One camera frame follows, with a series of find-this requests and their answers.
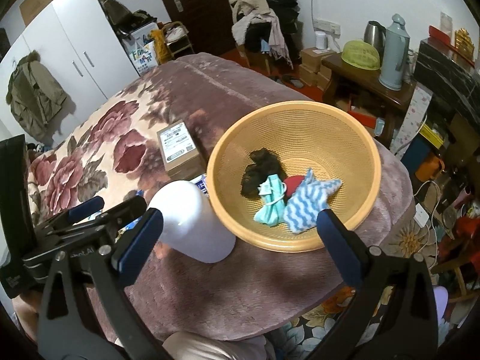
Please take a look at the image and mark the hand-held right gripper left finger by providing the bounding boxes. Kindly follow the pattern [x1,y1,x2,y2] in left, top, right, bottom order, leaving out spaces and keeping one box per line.
[37,208,166,360]

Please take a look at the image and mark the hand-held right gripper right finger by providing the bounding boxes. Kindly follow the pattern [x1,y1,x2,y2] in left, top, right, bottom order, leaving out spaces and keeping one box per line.
[317,208,439,360]

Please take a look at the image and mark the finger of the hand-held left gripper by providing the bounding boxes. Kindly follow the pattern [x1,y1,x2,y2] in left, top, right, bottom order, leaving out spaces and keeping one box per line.
[49,195,148,244]
[35,196,105,235]

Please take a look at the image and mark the blue white striped fuzzy cloth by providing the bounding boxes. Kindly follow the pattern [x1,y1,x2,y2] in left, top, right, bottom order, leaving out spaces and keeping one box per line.
[283,169,343,235]

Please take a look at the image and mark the green face mask bundle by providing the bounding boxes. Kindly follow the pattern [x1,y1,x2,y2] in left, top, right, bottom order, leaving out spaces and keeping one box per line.
[254,174,289,227]

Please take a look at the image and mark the red makeup sponge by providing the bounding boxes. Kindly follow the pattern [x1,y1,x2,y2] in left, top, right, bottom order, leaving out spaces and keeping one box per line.
[283,175,308,192]

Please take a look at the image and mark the black mesh scrunchie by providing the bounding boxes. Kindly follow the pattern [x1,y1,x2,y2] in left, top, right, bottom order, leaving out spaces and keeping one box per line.
[240,149,287,199]

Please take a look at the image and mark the orange plastic mesh basket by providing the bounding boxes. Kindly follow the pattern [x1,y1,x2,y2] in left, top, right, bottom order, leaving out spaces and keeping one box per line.
[206,100,383,253]

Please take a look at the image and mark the person's left forearm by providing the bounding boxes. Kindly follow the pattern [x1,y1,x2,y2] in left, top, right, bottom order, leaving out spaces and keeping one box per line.
[11,292,43,347]

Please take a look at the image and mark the white plastic bottle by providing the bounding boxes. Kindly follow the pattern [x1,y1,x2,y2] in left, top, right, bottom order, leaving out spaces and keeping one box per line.
[147,180,237,264]

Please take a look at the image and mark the dark floral bedsheet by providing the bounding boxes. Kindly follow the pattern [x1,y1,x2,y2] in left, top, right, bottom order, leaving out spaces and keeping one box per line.
[279,210,439,360]

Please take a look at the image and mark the cardboard box with label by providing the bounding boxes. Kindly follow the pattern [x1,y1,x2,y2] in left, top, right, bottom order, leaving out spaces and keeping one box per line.
[156,120,211,181]

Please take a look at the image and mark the white power adapter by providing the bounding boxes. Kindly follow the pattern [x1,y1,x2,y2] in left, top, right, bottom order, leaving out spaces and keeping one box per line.
[414,204,430,227]

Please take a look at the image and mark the lavender plastic item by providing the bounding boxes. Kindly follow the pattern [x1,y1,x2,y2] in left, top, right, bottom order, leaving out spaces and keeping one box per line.
[431,285,449,323]

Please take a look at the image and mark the orange bag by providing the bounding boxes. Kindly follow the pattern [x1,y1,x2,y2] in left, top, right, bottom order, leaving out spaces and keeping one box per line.
[415,155,445,182]

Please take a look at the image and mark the olive hooded coat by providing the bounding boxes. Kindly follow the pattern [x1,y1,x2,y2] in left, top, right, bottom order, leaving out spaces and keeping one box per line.
[4,50,68,143]

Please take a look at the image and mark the person's leg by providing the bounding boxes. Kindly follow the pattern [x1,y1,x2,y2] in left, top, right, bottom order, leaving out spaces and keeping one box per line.
[161,330,271,360]

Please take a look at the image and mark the flat red box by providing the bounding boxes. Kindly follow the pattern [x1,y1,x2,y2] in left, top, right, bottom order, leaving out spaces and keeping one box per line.
[347,109,376,128]

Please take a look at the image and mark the yellow box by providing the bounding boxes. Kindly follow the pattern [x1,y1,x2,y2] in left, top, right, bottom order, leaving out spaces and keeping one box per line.
[418,122,447,147]

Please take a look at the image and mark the white floral cloth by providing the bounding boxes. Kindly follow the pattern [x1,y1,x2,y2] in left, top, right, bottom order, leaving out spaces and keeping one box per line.
[390,82,432,158]

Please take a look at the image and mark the printed shopping bag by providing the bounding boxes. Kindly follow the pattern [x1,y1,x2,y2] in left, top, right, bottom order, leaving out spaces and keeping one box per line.
[129,39,158,76]

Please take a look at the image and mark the white wardrobe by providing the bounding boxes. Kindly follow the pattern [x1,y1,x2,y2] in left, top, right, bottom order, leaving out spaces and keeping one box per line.
[0,0,141,147]

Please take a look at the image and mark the yellow bag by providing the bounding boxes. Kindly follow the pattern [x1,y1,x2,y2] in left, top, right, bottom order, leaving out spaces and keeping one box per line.
[152,29,171,64]

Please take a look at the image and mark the small cardboard box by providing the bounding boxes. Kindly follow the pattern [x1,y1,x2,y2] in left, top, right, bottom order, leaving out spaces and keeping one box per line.
[299,64,319,87]
[302,47,334,72]
[317,65,333,91]

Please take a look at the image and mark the wooden side table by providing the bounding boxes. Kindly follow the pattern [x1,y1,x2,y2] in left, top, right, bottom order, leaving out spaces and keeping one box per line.
[322,50,415,147]

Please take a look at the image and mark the pair of slippers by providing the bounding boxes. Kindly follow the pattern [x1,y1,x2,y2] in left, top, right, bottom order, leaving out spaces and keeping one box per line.
[274,74,304,89]

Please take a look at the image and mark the small shoe rack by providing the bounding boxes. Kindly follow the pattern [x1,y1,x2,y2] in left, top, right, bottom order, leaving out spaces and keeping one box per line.
[161,21,196,59]

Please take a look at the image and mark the black bag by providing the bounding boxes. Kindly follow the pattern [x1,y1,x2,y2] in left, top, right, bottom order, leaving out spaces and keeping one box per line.
[112,9,158,39]

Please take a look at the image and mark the pale green thermos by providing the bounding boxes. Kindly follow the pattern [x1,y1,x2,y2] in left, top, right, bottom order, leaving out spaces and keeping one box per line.
[379,14,413,91]

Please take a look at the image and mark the black marble cabinet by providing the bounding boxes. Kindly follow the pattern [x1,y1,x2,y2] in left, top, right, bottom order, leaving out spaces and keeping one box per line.
[412,37,480,128]

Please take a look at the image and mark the large cardboard box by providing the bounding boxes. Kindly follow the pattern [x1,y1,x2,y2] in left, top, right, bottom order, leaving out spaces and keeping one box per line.
[19,0,59,27]

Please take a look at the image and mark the dark brown door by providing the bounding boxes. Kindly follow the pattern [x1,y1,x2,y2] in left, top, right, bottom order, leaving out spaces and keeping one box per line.
[150,0,239,55]

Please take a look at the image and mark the steel electric kettle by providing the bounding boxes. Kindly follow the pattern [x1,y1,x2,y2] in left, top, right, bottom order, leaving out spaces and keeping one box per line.
[363,20,387,61]

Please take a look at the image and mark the long red box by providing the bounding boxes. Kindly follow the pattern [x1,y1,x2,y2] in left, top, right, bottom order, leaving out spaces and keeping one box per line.
[428,25,475,64]

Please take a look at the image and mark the pile of clothes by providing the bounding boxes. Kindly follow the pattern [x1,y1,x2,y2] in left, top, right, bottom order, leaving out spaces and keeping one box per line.
[229,0,301,70]

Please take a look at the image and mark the gold ornament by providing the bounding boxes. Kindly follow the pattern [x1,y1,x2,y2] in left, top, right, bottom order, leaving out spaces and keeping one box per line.
[454,28,475,55]

